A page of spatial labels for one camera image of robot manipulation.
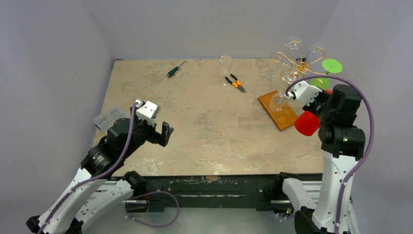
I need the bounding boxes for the clear champagne flute with label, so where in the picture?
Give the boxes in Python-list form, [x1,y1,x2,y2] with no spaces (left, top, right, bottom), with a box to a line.
[269,70,299,112]

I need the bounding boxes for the small dark object behind goblet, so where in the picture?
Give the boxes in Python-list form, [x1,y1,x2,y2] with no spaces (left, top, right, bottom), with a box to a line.
[167,60,186,78]

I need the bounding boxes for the green plastic goblet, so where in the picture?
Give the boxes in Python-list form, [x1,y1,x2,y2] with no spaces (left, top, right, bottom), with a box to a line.
[309,58,343,90]

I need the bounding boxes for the orange black pliers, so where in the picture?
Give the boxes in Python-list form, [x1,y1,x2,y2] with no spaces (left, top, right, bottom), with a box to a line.
[225,74,246,93]

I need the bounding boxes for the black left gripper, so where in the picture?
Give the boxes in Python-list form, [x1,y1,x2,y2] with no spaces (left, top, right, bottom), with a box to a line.
[122,105,172,158]

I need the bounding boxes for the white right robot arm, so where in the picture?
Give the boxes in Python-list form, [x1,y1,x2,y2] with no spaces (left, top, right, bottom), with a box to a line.
[273,82,366,234]

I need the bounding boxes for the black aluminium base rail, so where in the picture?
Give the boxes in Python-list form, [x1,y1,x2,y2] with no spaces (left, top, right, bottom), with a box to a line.
[96,174,323,214]

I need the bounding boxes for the clear tall flute glass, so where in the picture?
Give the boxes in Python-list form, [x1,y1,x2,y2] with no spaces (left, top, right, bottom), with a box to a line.
[219,55,233,87]

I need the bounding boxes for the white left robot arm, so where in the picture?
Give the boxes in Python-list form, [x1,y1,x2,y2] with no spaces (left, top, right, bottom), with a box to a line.
[26,117,173,234]

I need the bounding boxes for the wooden rack base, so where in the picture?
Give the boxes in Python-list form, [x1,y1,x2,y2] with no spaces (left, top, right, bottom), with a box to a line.
[258,90,298,131]

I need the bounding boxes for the clear round wine glass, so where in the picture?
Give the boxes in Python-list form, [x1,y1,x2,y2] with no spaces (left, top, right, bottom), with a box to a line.
[285,37,304,65]

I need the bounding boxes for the clear plastic screw box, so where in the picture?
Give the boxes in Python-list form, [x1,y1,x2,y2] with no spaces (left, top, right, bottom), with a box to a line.
[93,105,130,133]

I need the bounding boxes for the gold wire glass rack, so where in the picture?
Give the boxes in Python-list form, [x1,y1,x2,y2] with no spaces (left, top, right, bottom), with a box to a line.
[271,44,322,77]

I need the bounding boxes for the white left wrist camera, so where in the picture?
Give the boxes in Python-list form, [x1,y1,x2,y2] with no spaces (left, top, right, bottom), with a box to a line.
[134,99,161,127]

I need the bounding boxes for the red plastic goblet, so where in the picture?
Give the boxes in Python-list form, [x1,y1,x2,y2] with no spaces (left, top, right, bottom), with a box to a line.
[294,90,332,137]

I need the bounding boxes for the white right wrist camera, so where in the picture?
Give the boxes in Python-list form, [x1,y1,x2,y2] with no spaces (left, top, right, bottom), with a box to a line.
[285,81,322,106]

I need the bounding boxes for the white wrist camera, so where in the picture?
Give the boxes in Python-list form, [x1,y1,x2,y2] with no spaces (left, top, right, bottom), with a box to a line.
[285,81,322,106]
[134,99,161,127]

